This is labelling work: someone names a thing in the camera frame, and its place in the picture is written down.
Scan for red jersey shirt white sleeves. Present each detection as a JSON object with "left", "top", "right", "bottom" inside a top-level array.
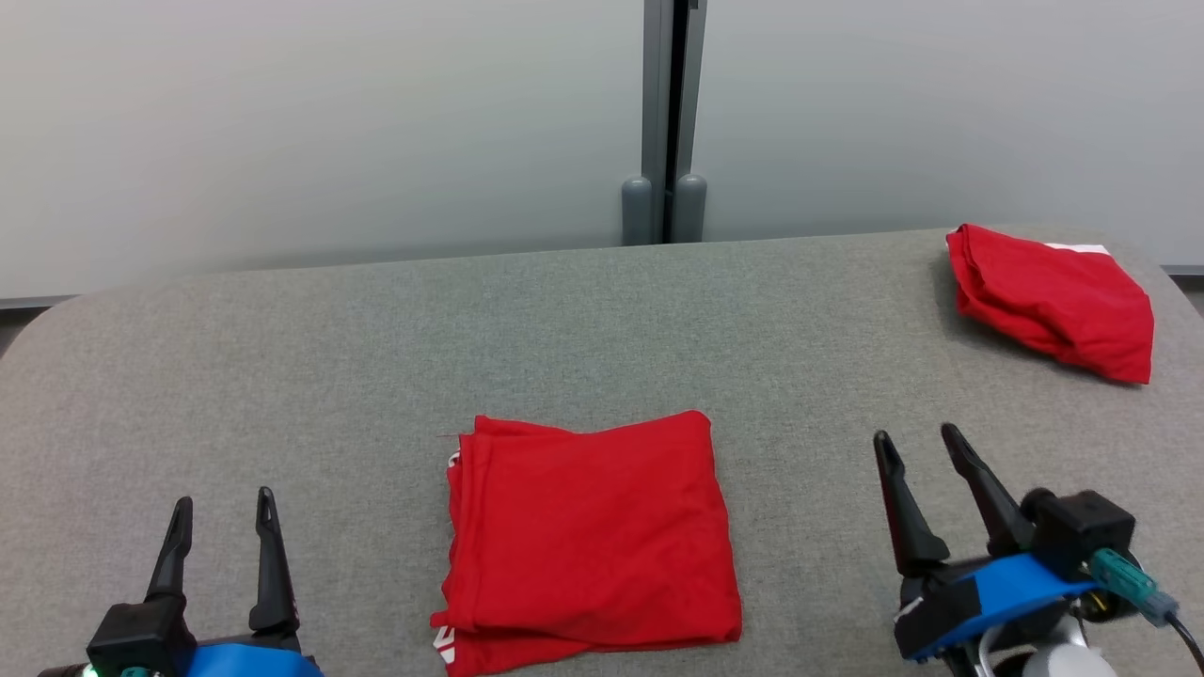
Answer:
[{"left": 430, "top": 410, "right": 744, "bottom": 677}]

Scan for grey partition post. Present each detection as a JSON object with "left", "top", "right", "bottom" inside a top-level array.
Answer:
[{"left": 621, "top": 0, "right": 709, "bottom": 247}]

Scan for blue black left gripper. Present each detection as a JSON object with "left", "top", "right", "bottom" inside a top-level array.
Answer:
[{"left": 144, "top": 486, "right": 325, "bottom": 677}]

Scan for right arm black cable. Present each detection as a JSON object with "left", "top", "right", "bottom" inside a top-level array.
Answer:
[{"left": 1089, "top": 548, "right": 1204, "bottom": 670}]

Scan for red shorts with white stripe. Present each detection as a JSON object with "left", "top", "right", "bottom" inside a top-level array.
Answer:
[{"left": 945, "top": 223, "right": 1156, "bottom": 386}]

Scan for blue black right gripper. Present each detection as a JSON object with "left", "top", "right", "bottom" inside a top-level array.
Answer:
[{"left": 872, "top": 422, "right": 1101, "bottom": 664}]

